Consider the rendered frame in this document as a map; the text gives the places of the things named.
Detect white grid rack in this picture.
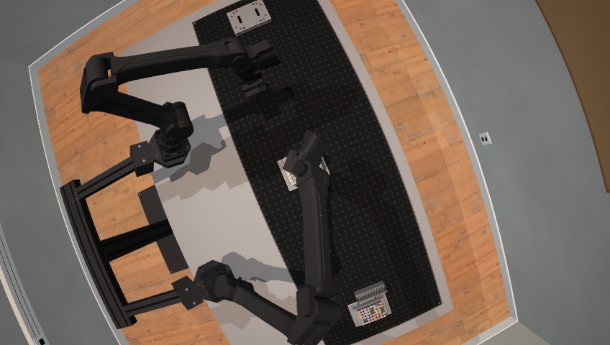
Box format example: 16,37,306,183
286,164,323,185

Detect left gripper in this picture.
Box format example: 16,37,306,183
237,71,267,98

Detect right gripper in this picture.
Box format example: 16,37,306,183
283,150,294,173

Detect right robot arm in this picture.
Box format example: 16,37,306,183
200,130,342,345

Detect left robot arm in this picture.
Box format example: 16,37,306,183
80,37,281,162

